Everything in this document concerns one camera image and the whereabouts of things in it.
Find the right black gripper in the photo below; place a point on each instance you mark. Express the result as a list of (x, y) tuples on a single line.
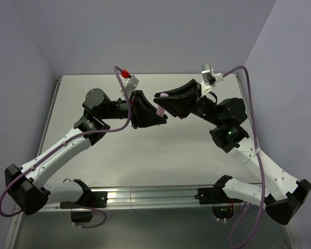
[(179, 105)]

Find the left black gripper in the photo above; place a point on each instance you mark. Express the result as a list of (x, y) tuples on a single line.
[(143, 113)]

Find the pink highlighter pen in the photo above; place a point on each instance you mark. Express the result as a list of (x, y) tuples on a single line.
[(160, 111)]

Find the purple pen cap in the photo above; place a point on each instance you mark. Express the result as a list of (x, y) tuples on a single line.
[(163, 95)]

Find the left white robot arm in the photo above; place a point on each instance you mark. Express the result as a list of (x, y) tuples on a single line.
[(28, 184)]

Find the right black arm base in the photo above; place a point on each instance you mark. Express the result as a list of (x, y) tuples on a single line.
[(213, 196)]

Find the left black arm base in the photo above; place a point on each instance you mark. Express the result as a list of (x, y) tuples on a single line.
[(87, 207)]

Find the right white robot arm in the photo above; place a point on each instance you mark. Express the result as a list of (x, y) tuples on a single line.
[(281, 194)]

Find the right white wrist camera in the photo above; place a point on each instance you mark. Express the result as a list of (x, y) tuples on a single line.
[(210, 79)]

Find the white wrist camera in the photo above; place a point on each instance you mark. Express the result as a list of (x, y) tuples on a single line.
[(130, 84), (210, 79)]

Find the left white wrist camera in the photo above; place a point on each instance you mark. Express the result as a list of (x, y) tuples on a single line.
[(130, 84)]

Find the aluminium front rail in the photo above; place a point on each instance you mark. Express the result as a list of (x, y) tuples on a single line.
[(135, 217)]

